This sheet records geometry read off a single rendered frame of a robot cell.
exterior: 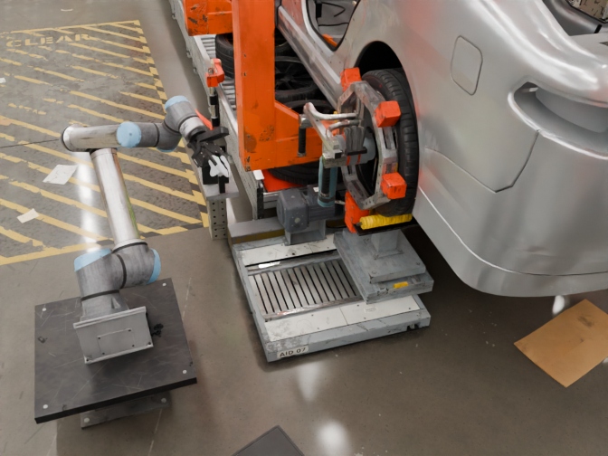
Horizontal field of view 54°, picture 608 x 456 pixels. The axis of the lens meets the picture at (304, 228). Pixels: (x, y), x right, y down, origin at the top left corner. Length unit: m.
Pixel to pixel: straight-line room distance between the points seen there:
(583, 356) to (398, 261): 0.98
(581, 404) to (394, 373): 0.83
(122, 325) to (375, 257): 1.30
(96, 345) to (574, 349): 2.20
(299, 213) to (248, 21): 0.98
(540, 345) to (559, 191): 1.43
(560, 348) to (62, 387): 2.25
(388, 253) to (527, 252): 1.20
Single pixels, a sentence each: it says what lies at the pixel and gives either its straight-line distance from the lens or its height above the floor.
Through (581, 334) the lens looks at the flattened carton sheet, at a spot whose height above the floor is 0.01.
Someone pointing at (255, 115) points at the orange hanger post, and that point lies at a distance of 2.98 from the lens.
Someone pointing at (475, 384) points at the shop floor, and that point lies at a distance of 2.92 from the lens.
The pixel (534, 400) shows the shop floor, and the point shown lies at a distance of 2.96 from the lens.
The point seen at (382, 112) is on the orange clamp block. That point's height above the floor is 1.13.
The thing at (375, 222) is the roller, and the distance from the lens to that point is 2.81.
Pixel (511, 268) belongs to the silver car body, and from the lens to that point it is 2.09.
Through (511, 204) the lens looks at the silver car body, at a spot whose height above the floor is 1.17.
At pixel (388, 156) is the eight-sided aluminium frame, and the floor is 0.96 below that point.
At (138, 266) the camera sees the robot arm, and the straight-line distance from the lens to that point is 2.58.
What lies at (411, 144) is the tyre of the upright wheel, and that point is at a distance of 2.45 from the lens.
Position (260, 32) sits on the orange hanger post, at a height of 1.25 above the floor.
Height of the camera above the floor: 2.24
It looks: 39 degrees down
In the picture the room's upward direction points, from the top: 2 degrees clockwise
